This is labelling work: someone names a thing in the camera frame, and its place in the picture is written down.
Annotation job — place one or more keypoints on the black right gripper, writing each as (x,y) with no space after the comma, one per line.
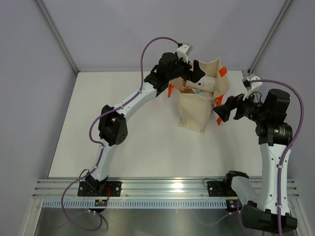
(224,111)

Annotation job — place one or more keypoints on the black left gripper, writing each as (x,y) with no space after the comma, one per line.
(186,66)

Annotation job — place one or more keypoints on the clear square bottle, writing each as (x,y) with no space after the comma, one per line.
(206,83)

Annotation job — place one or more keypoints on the peach liquid clear bottle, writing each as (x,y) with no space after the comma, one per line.
(186,90)

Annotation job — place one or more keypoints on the canvas tote bag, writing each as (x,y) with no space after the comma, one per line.
(196,109)

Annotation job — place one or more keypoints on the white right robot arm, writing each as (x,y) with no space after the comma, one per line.
(268,210)

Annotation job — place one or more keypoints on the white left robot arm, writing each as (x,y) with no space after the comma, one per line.
(112,122)

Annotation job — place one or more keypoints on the right controller board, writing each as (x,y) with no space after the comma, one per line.
(232,205)

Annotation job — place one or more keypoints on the controller board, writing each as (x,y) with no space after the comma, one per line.
(101,203)
(232,205)

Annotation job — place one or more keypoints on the left controller board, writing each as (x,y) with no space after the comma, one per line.
(101,203)

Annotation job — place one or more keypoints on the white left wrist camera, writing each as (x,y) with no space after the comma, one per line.
(183,52)

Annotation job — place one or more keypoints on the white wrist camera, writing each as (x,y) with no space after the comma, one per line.
(252,84)
(183,52)

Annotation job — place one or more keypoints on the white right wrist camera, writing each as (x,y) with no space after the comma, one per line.
(252,84)

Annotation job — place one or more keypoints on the aluminium frame post right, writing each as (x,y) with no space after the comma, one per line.
(271,33)

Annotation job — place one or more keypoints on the aluminium frame post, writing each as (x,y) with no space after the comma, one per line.
(271,33)
(43,9)

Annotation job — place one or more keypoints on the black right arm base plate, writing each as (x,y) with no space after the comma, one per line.
(220,189)

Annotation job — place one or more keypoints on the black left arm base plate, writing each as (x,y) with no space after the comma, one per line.
(113,188)

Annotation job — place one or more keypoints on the aluminium frame post left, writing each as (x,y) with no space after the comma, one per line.
(43,9)

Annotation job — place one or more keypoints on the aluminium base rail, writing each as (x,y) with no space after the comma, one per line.
(130,188)

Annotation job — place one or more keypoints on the white slotted cable duct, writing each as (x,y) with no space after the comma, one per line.
(139,203)

